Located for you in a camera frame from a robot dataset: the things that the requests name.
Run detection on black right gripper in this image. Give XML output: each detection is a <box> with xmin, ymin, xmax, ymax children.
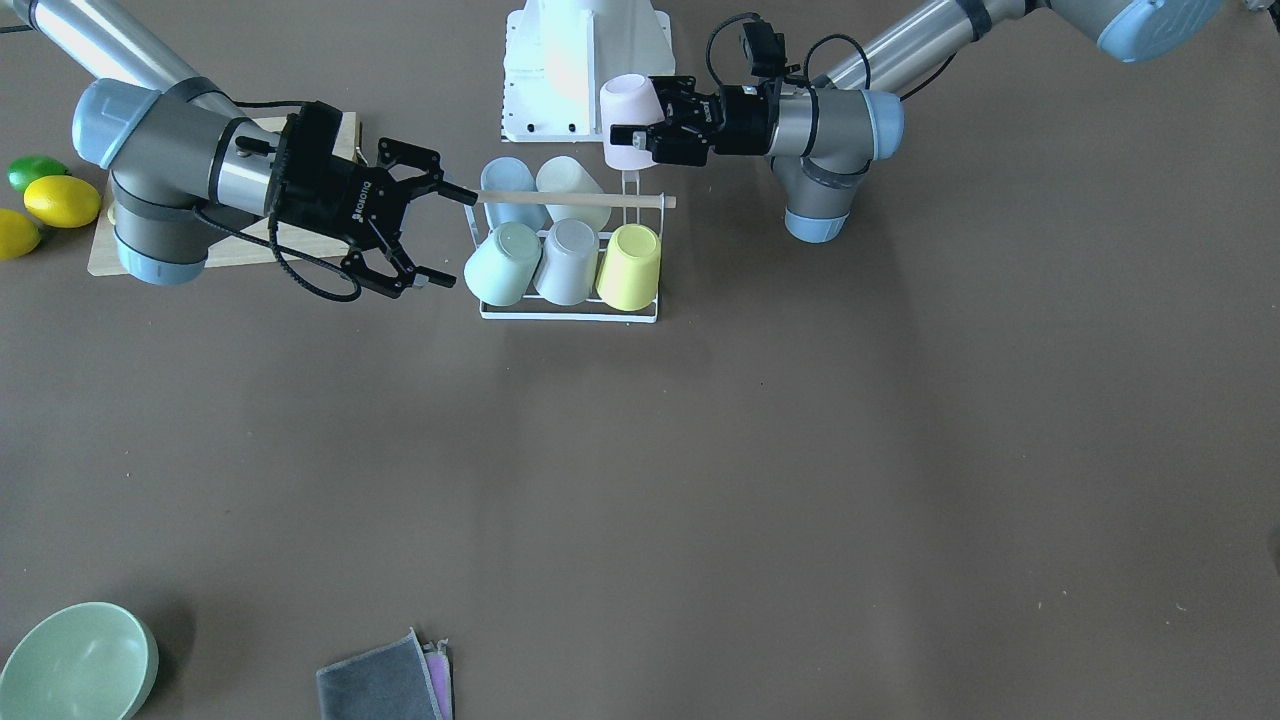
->
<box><xmin>268</xmin><ymin>102</ymin><xmax>477</xmax><ymax>299</ymax></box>

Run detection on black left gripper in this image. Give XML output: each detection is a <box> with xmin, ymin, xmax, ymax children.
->
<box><xmin>608</xmin><ymin>76</ymin><xmax>773</xmax><ymax>167</ymax></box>

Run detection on pink cup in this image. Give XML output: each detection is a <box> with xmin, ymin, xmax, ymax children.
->
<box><xmin>599</xmin><ymin>73</ymin><xmax>664</xmax><ymax>170</ymax></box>

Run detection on green cup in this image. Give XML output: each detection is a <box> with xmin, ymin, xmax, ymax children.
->
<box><xmin>463</xmin><ymin>222</ymin><xmax>541</xmax><ymax>306</ymax></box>

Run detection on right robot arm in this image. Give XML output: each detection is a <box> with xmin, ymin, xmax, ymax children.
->
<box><xmin>12</xmin><ymin>1</ymin><xmax>477</xmax><ymax>304</ymax></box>

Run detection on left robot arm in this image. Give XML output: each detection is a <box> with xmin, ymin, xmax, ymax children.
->
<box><xmin>608</xmin><ymin>1</ymin><xmax>1041</xmax><ymax>243</ymax></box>

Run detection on blue cup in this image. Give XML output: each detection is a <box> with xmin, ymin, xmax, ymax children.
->
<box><xmin>480</xmin><ymin>158</ymin><xmax>549</xmax><ymax>233</ymax></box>

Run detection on white cup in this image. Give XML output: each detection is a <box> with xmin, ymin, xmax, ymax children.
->
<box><xmin>535</xmin><ymin>156</ymin><xmax>613</xmax><ymax>233</ymax></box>

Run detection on yellow cup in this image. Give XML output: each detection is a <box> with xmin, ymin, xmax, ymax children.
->
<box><xmin>596</xmin><ymin>224</ymin><xmax>662</xmax><ymax>313</ymax></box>

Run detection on grey cup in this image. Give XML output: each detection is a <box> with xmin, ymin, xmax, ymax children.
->
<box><xmin>534</xmin><ymin>219</ymin><xmax>599</xmax><ymax>306</ymax></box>

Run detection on wooden cutting board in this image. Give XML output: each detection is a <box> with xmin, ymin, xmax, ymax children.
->
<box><xmin>87</xmin><ymin>111</ymin><xmax>362</xmax><ymax>277</ymax></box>

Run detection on upper yellow lemon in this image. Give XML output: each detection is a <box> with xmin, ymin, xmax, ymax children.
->
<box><xmin>23</xmin><ymin>176</ymin><xmax>102</xmax><ymax>229</ymax></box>

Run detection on yellow lemon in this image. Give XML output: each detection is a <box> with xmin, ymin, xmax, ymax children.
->
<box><xmin>23</xmin><ymin>176</ymin><xmax>102</xmax><ymax>229</ymax></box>
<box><xmin>0</xmin><ymin>208</ymin><xmax>42</xmax><ymax>261</ymax></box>

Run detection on lime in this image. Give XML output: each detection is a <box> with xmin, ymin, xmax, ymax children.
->
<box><xmin>6</xmin><ymin>154</ymin><xmax>70</xmax><ymax>193</ymax></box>

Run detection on lower yellow lemon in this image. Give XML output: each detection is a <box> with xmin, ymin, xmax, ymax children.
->
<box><xmin>0</xmin><ymin>208</ymin><xmax>42</xmax><ymax>261</ymax></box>

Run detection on grey cloth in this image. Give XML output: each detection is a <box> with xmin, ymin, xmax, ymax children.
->
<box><xmin>316</xmin><ymin>632</ymin><xmax>454</xmax><ymax>719</ymax></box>

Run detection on green bowl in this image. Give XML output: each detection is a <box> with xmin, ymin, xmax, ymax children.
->
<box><xmin>1</xmin><ymin>602</ymin><xmax>159</xmax><ymax>719</ymax></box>

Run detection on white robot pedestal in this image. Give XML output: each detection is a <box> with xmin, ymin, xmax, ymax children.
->
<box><xmin>500</xmin><ymin>1</ymin><xmax>676</xmax><ymax>143</ymax></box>

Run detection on white wire cup rack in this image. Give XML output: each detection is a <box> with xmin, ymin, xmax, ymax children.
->
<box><xmin>463</xmin><ymin>156</ymin><xmax>677</xmax><ymax>323</ymax></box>

